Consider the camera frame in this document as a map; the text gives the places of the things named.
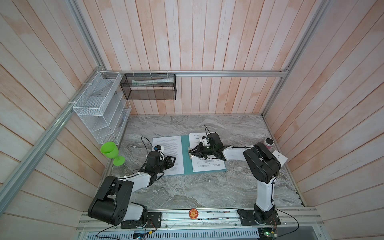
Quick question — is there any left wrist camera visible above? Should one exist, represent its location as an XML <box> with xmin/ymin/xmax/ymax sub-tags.
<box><xmin>154</xmin><ymin>145</ymin><xmax>164</xmax><ymax>153</ymax></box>

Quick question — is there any printed paper sheet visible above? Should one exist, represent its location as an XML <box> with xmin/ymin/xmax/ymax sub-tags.
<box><xmin>152</xmin><ymin>136</ymin><xmax>184</xmax><ymax>176</ymax></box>

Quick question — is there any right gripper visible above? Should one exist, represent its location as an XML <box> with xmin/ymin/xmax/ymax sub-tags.
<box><xmin>189</xmin><ymin>142</ymin><xmax>216</xmax><ymax>159</ymax></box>

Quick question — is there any aluminium front rail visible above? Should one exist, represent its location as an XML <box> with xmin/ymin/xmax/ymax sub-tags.
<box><xmin>74</xmin><ymin>206</ymin><xmax>326</xmax><ymax>233</ymax></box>

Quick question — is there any white power socket cube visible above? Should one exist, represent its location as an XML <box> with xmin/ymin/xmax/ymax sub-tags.
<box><xmin>272</xmin><ymin>150</ymin><xmax>288</xmax><ymax>167</ymax></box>

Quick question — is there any printed paper stack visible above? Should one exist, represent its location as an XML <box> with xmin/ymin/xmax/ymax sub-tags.
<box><xmin>189</xmin><ymin>133</ymin><xmax>227</xmax><ymax>173</ymax></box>

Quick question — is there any left camera cable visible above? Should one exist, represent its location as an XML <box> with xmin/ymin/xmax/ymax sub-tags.
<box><xmin>140</xmin><ymin>136</ymin><xmax>157</xmax><ymax>157</ymax></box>

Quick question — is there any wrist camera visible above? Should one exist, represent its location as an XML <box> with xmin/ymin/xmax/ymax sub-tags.
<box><xmin>154</xmin><ymin>145</ymin><xmax>164</xmax><ymax>153</ymax></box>
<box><xmin>200</xmin><ymin>136</ymin><xmax>210</xmax><ymax>147</ymax></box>

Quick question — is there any green file folder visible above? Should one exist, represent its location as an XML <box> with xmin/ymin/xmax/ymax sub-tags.
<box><xmin>181</xmin><ymin>135</ymin><xmax>225</xmax><ymax>175</ymax></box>

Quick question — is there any pink cylindrical speaker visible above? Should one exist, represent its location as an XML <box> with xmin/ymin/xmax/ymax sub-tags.
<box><xmin>264</xmin><ymin>138</ymin><xmax>275</xmax><ymax>150</ymax></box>

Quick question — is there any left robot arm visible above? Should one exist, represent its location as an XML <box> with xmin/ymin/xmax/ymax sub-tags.
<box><xmin>88</xmin><ymin>150</ymin><xmax>177</xmax><ymax>228</ymax></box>

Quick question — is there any green plastic goblet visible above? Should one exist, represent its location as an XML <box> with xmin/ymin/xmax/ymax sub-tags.
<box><xmin>101</xmin><ymin>142</ymin><xmax>125</xmax><ymax>167</ymax></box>

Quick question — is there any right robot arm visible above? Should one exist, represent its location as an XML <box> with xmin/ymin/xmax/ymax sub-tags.
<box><xmin>189</xmin><ymin>133</ymin><xmax>288</xmax><ymax>226</ymax></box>

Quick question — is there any black mesh basket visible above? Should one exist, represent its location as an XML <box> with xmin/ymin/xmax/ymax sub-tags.
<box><xmin>120</xmin><ymin>73</ymin><xmax>177</xmax><ymax>101</ymax></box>

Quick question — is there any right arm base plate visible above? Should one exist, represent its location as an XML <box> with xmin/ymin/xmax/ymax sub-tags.
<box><xmin>237</xmin><ymin>208</ymin><xmax>281</xmax><ymax>226</ymax></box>

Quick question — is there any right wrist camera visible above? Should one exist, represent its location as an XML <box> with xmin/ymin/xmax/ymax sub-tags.
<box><xmin>200</xmin><ymin>136</ymin><xmax>210</xmax><ymax>147</ymax></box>

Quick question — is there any white wire mesh shelf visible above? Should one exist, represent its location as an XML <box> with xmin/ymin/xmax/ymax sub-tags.
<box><xmin>74</xmin><ymin>72</ymin><xmax>132</xmax><ymax>145</ymax></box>

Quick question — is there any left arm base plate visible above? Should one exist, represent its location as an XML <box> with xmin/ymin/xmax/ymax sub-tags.
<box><xmin>121</xmin><ymin>212</ymin><xmax>162</xmax><ymax>229</ymax></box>

